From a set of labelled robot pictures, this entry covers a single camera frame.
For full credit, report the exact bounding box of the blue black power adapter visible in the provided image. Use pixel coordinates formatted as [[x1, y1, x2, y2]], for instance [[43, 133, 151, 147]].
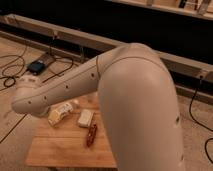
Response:
[[27, 61, 45, 74]]

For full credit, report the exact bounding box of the small white box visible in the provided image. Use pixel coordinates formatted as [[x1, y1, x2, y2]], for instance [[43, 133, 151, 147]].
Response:
[[78, 109, 94, 128]]

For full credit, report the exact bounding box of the black cable right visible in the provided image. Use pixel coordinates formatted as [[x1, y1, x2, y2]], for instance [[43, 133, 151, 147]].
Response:
[[188, 74, 213, 165]]

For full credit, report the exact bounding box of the long wooden rail frame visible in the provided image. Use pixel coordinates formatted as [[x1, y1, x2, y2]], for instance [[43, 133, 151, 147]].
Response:
[[0, 14, 213, 105]]

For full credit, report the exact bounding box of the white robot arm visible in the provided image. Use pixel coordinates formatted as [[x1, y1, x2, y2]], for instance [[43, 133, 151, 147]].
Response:
[[11, 43, 186, 171]]

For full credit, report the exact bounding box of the white labelled plastic bottle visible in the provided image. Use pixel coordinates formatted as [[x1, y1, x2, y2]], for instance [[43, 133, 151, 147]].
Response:
[[48, 100, 79, 126]]

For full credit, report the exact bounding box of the black floor cable left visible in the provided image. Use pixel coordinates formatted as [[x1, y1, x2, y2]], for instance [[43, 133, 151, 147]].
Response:
[[0, 44, 75, 90]]

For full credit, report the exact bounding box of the red snack wrapper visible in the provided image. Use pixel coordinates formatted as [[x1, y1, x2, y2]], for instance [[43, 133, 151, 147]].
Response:
[[86, 124, 97, 147]]

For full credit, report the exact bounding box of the wooden table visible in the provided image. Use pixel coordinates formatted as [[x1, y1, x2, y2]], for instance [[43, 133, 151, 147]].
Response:
[[26, 93, 116, 169]]

